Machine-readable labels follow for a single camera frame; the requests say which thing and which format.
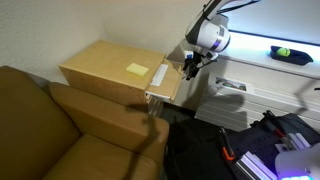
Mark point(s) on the yellow-green tennis ball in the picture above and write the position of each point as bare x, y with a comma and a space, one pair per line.
283, 52

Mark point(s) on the brown wooden cabinet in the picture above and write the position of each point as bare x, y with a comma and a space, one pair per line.
106, 66

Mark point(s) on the brown leather armchair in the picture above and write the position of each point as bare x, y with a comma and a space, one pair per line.
66, 140

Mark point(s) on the black orange clamp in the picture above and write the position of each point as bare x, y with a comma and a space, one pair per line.
226, 146

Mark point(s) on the black red clamp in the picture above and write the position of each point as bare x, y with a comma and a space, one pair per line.
276, 128

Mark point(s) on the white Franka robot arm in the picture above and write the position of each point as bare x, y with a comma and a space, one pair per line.
208, 33

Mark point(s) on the brown cabinet drawer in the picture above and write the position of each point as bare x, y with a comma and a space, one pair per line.
170, 81

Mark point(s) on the white booklet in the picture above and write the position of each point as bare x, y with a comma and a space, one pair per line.
159, 75

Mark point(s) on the white radiator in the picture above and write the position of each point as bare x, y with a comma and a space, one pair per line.
266, 106

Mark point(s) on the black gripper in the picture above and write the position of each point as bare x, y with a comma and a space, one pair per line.
196, 61

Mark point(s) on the grey window blind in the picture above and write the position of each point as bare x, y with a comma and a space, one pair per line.
283, 16

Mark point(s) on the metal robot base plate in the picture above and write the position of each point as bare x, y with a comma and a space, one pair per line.
260, 150

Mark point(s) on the yellow sponge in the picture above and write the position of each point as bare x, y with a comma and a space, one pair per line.
137, 69

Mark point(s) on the black plastic tray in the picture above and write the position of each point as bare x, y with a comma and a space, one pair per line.
298, 58

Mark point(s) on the printed magazine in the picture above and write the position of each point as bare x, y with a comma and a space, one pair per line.
231, 84

